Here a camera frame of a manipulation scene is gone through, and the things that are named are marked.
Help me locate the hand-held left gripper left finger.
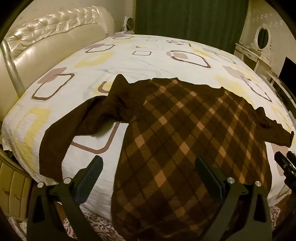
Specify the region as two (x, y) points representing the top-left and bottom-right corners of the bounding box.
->
(26, 155), (104, 241)

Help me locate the black television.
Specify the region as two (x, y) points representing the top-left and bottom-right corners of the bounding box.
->
(277, 57), (296, 93)

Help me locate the white dressing table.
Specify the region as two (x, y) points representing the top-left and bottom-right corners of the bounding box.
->
(235, 43), (273, 75)

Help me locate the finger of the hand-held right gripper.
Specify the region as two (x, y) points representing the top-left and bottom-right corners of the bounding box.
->
(274, 151), (289, 170)

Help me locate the person's patterned clothing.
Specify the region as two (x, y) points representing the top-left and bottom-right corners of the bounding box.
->
(62, 205), (281, 241)

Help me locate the brown plaid sweater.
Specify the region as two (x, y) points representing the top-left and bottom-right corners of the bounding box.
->
(39, 74), (295, 241)

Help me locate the white patterned bedspread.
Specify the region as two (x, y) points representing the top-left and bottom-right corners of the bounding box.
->
(1, 34), (294, 223)

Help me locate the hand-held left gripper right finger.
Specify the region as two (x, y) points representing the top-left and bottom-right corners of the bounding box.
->
(195, 156), (274, 241)

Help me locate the cream bedside cabinet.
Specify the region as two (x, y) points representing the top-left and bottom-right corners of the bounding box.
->
(0, 160), (33, 218)

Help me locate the white desk fan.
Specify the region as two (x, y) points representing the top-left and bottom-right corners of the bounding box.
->
(122, 16), (135, 33)

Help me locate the white television stand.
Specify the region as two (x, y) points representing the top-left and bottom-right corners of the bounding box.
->
(266, 71), (296, 109)

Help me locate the cream tufted headboard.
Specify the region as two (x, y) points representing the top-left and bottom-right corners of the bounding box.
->
(0, 6), (115, 121)

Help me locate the oval white-framed mirror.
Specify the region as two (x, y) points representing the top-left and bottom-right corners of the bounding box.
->
(254, 24), (272, 50)

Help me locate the green curtain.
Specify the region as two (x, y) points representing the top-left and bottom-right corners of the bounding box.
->
(135, 0), (249, 54)

